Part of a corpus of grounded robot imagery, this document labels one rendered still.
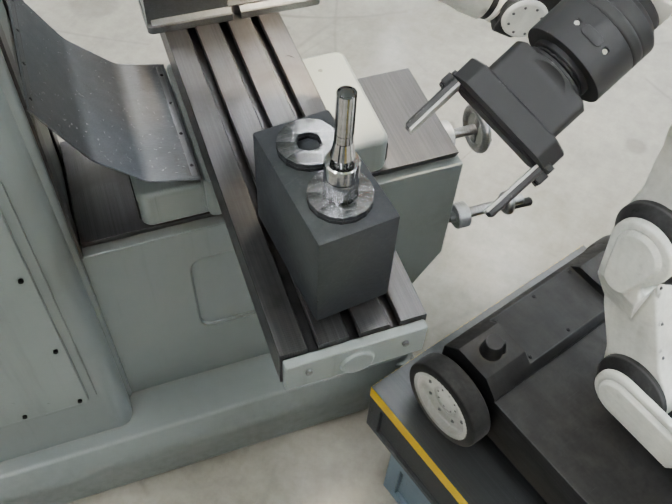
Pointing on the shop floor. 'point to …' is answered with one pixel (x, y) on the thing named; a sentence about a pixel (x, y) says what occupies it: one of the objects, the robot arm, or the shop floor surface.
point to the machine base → (187, 428)
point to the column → (46, 292)
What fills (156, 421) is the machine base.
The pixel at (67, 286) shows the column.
